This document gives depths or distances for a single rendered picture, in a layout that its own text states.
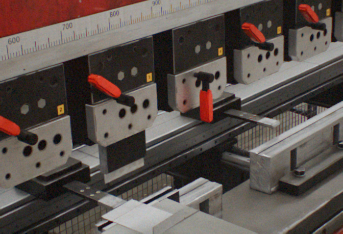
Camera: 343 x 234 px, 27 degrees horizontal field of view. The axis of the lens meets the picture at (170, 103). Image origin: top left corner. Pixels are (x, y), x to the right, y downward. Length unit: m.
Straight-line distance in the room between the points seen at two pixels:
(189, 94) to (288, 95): 0.85
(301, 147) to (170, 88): 0.54
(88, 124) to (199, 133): 0.69
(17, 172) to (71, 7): 0.26
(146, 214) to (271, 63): 0.44
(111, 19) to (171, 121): 0.70
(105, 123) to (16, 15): 0.26
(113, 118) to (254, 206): 0.54
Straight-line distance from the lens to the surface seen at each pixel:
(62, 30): 1.12
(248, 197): 1.70
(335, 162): 1.82
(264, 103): 2.08
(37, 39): 1.10
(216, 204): 1.55
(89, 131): 1.22
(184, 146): 1.83
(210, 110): 1.36
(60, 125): 1.15
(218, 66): 1.41
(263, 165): 1.69
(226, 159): 1.96
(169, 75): 1.33
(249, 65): 1.50
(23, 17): 1.08
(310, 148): 1.82
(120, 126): 1.24
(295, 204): 1.67
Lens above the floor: 1.66
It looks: 20 degrees down
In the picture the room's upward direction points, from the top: 2 degrees counter-clockwise
